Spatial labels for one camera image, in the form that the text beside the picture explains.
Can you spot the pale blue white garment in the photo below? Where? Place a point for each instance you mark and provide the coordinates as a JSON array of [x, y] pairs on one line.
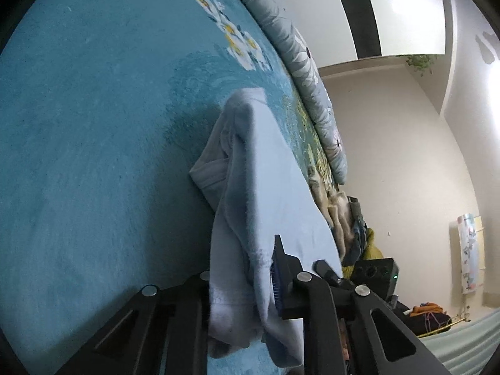
[[265, 187]]

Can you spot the dark clothes pile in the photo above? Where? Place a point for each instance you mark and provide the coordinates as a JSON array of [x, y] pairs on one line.
[[427, 314]]

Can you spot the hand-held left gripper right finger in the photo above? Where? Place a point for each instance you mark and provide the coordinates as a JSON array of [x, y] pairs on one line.
[[275, 281]]

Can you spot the hanging green plant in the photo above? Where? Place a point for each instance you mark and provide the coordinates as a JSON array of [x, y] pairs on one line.
[[421, 64]]

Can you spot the hanging patterned towel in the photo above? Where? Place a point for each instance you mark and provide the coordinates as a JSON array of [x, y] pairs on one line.
[[470, 254]]

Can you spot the white wardrobe with black stripe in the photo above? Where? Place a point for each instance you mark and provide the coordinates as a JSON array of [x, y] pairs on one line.
[[312, 15]]

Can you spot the beige garment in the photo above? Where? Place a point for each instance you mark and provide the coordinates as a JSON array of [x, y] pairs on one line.
[[336, 211]]

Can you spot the dark blue garment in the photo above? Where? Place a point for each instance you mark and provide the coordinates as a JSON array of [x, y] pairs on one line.
[[359, 238]]

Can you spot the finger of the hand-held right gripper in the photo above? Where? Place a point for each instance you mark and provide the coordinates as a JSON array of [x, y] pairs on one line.
[[325, 268]]

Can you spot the olive yellow garment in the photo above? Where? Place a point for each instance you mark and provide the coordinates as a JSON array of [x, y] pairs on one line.
[[371, 248]]

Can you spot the blue floral quilt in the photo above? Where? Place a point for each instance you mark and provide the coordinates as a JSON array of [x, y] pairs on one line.
[[308, 74]]

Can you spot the teal floral bed blanket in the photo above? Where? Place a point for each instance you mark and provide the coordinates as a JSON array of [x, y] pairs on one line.
[[97, 125]]

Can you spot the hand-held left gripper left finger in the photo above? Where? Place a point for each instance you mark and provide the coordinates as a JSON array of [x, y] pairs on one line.
[[175, 304]]

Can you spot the grey wall ornament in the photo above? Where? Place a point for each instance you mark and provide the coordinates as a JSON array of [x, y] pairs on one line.
[[489, 47]]

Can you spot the pale green sheet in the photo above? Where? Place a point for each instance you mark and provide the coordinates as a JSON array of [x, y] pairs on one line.
[[465, 343]]

